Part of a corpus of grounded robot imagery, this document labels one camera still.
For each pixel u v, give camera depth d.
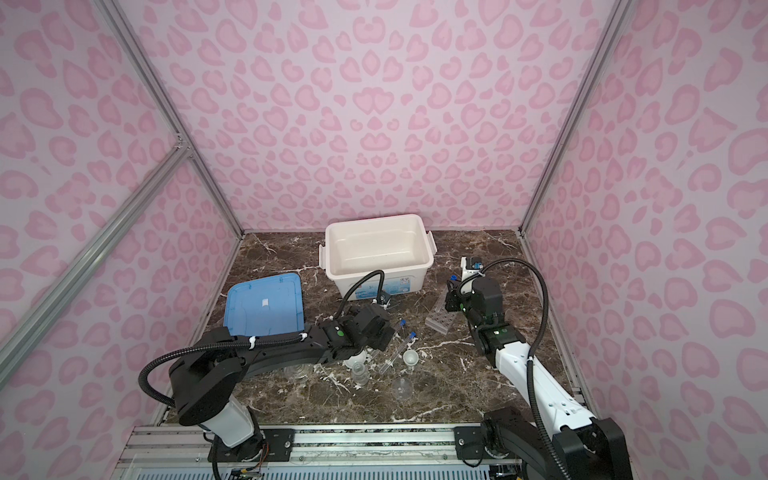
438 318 0.92
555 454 0.38
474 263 0.70
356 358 0.67
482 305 0.60
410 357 0.87
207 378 0.44
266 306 0.98
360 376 0.84
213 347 0.46
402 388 0.82
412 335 0.92
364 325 0.65
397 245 1.05
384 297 0.74
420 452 0.72
